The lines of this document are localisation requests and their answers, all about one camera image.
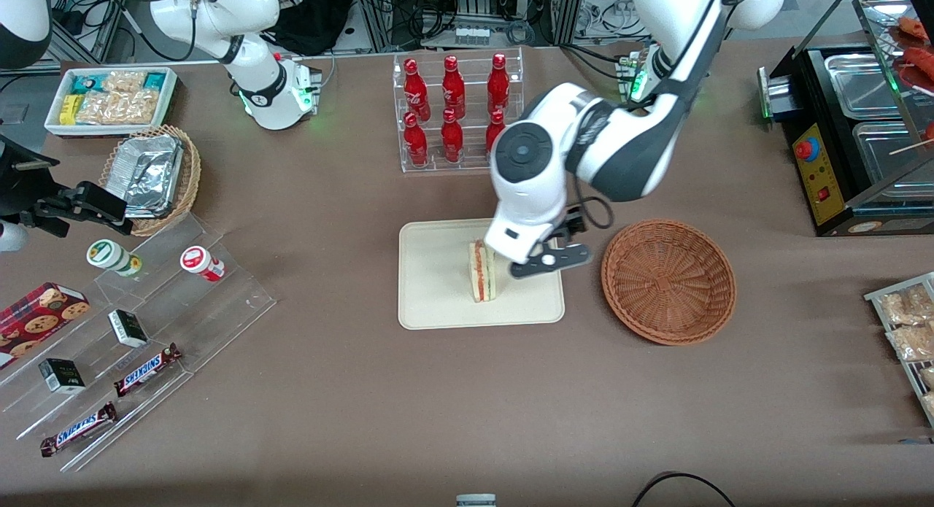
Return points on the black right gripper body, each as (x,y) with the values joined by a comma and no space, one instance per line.
(20,187)

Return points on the triangular sandwich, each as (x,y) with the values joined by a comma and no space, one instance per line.
(481,277)

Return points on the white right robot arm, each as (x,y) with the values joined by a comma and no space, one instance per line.
(219,11)

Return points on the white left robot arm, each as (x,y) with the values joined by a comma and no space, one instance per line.
(554,113)

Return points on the light oval wicker basket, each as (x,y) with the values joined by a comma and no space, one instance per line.
(191,179)

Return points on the cream rectangular tray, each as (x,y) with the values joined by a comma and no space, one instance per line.
(438,273)

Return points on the brown round wicker basket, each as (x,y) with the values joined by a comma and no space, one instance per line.
(668,288)

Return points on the grey snack display tray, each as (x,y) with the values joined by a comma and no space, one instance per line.
(875,297)

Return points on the white bottle green lid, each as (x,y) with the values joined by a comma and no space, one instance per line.
(109,255)

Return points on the stacked aluminium foil containers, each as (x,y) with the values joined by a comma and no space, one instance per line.
(149,171)

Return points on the white rectangular snack bin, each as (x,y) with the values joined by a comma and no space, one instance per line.
(87,130)

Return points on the yellow snack packet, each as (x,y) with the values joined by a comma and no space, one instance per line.
(71,109)

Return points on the large clear cracker bag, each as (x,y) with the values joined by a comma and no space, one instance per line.
(117,107)

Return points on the clear acrylic bottle rack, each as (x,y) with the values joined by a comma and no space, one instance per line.
(471,146)

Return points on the red cola bottle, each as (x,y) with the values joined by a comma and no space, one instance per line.
(452,141)
(453,87)
(498,84)
(417,91)
(416,144)
(495,128)

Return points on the white bottle red lid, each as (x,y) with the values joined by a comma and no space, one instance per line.
(198,261)

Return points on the teal snack packet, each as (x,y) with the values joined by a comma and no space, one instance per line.
(87,82)
(155,80)

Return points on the small clear cracker bag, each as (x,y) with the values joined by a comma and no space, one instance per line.
(124,82)

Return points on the small black box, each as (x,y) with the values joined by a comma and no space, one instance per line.
(62,376)
(128,328)

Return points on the red cookie box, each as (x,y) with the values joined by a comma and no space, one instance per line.
(36,317)

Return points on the clear acrylic stepped shelf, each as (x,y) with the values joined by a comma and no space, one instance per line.
(219,310)

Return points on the brown Snickers bar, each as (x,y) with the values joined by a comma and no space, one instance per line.
(76,430)
(146,370)

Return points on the small white socket strip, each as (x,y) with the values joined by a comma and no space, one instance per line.
(471,36)

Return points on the black bag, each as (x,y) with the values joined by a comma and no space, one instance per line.
(314,18)

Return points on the black food warmer cabinet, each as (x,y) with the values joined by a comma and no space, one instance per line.
(817,179)

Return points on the steel warmer pan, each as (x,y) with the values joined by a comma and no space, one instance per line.
(886,153)
(861,87)

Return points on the clear bag of crackers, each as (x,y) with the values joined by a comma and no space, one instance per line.
(908,306)
(928,377)
(916,343)
(929,405)

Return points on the grey metal bracket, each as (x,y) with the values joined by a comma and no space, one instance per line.
(476,501)

